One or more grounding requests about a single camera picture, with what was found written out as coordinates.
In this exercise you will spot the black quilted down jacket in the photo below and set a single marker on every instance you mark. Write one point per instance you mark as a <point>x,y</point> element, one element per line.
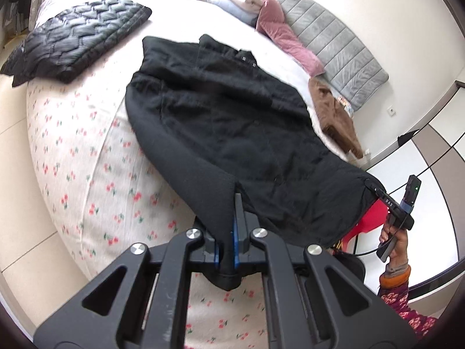
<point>72,32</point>

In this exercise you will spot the white and brown wardrobe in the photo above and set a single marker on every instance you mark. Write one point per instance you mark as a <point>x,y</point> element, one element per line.
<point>436,160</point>

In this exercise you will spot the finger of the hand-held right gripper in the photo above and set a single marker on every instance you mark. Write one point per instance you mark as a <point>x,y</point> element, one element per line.
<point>374,187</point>

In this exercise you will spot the red plastic stool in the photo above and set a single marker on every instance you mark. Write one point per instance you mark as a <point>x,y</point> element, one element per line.
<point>370,221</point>

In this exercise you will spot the pink velvet cloth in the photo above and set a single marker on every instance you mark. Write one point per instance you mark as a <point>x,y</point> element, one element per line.
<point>283,32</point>

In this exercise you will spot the person's right hand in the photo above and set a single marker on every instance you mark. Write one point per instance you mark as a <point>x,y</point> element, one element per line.
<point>399,251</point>

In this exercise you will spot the grey quilted headboard cushion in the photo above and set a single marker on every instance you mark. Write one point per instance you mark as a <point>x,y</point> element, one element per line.
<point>327,40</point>

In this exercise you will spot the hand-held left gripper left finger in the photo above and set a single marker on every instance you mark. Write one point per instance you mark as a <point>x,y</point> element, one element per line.
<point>216,252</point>

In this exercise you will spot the person's right forearm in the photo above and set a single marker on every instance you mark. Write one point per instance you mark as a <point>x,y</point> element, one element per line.
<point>397,298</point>

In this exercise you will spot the bed with floral sheet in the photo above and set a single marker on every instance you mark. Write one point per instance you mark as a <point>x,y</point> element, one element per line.
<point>80,152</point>

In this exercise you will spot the wall outlet beside headboard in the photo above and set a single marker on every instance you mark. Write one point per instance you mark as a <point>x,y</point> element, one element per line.
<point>391,111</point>

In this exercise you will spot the brown garment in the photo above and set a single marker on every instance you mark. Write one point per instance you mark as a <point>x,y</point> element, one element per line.
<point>332,112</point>

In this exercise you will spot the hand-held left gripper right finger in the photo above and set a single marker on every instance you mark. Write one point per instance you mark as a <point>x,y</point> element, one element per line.
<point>236,236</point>

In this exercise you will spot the black fleece coat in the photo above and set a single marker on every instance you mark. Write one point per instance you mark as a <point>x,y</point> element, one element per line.
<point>225,123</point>

